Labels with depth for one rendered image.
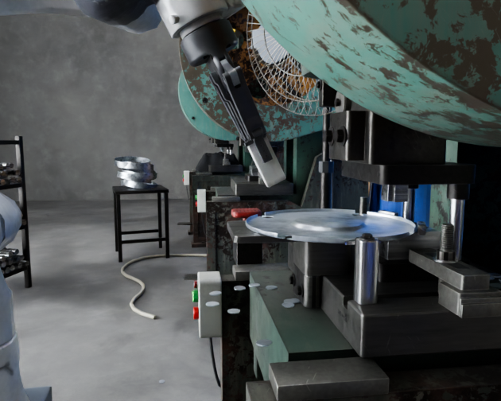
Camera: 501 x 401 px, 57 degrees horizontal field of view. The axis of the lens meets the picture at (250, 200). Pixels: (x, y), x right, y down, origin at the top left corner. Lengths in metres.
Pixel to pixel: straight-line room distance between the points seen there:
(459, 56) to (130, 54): 7.24
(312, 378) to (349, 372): 0.05
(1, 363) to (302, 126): 1.60
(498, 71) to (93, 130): 7.25
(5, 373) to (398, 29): 0.80
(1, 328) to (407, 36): 0.76
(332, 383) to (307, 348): 0.09
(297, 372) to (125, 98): 6.98
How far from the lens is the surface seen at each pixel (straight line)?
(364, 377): 0.62
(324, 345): 0.68
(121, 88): 7.47
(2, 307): 0.88
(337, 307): 0.73
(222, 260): 2.39
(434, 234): 0.82
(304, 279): 0.79
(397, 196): 0.83
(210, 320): 1.05
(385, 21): 0.34
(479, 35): 0.37
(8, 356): 0.91
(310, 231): 0.76
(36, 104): 7.71
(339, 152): 0.80
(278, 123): 2.12
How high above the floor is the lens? 0.93
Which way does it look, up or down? 8 degrees down
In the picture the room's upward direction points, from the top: straight up
